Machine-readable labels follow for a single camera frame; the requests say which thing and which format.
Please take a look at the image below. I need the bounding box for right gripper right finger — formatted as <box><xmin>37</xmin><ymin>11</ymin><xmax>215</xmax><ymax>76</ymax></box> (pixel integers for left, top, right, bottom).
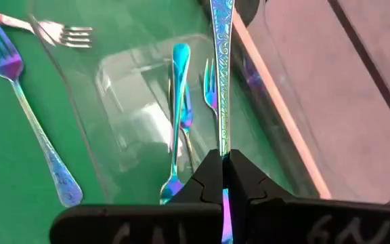
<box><xmin>228</xmin><ymin>148</ymin><xmax>298</xmax><ymax>206</ymax></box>

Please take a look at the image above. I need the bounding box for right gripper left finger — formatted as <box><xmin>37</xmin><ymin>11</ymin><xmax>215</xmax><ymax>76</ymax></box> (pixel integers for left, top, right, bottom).
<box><xmin>167</xmin><ymin>148</ymin><xmax>224</xmax><ymax>206</ymax></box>

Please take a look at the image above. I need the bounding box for wooden handled silver fork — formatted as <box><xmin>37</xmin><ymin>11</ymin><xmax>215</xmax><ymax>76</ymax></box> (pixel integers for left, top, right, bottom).
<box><xmin>0</xmin><ymin>5</ymin><xmax>93</xmax><ymax>49</ymax></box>

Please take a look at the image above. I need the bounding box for clear plastic bin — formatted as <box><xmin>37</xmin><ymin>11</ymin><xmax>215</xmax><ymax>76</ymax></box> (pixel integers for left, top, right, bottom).
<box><xmin>27</xmin><ymin>0</ymin><xmax>321</xmax><ymax>207</ymax></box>

